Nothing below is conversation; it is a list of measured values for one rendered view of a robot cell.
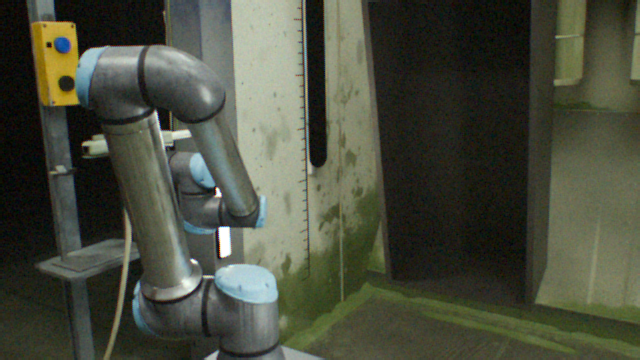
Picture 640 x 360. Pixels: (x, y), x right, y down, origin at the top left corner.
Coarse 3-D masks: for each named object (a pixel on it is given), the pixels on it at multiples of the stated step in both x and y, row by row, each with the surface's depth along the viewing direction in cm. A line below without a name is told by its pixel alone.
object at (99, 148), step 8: (96, 136) 162; (168, 136) 182; (176, 136) 187; (184, 136) 190; (88, 144) 159; (96, 144) 160; (104, 144) 162; (168, 144) 183; (88, 152) 159; (96, 152) 160; (104, 152) 163; (120, 192) 172
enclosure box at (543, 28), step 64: (384, 0) 195; (448, 0) 219; (512, 0) 207; (384, 64) 221; (448, 64) 229; (512, 64) 216; (384, 128) 227; (448, 128) 240; (512, 128) 226; (384, 192) 226; (448, 192) 252; (512, 192) 237; (448, 256) 258; (512, 256) 248
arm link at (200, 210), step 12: (192, 192) 152; (204, 192) 153; (192, 204) 152; (204, 204) 153; (216, 204) 153; (192, 216) 153; (204, 216) 153; (216, 216) 153; (192, 228) 154; (204, 228) 154; (216, 228) 158
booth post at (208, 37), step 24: (192, 0) 205; (216, 0) 211; (168, 24) 214; (192, 24) 208; (216, 24) 213; (192, 48) 210; (216, 48) 214; (216, 72) 215; (192, 144) 219; (192, 240) 230; (240, 240) 237; (216, 264) 226
